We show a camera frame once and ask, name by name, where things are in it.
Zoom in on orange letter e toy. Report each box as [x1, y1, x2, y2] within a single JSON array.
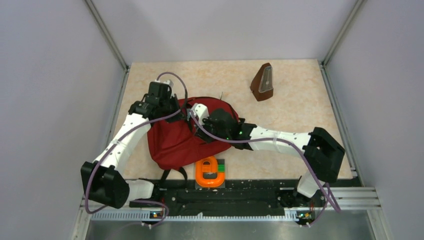
[[194, 156, 226, 189]]

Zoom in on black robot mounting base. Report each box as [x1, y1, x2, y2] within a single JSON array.
[[97, 178, 362, 220]]

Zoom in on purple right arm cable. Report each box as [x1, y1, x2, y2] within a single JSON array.
[[188, 109, 342, 228]]

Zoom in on aluminium frame rail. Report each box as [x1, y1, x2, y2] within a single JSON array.
[[83, 0, 129, 152], [319, 0, 367, 187]]

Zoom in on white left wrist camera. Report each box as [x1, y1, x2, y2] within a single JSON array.
[[163, 79, 174, 89]]

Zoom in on dark grey square base plate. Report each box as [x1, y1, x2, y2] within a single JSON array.
[[193, 158, 227, 190]]

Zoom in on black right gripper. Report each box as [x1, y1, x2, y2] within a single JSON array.
[[194, 115, 231, 146]]

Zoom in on red student backpack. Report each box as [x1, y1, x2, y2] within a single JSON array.
[[147, 96, 243, 189]]

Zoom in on aluminium frame rail right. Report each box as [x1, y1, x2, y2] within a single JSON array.
[[319, 0, 367, 187]]

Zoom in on small green block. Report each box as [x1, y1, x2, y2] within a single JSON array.
[[217, 164, 226, 173]]

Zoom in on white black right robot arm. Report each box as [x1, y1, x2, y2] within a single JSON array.
[[189, 104, 346, 206]]

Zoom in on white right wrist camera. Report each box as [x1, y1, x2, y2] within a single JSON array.
[[189, 103, 210, 126]]

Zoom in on brown wooden metronome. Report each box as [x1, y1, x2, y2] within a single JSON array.
[[250, 62, 274, 102]]

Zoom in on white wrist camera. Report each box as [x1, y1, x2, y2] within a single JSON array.
[[189, 103, 210, 126], [163, 79, 174, 89]]

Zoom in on aluminium frame rail left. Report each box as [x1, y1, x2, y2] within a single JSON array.
[[83, 0, 129, 152]]

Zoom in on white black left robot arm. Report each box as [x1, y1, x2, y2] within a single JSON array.
[[80, 80, 182, 209]]

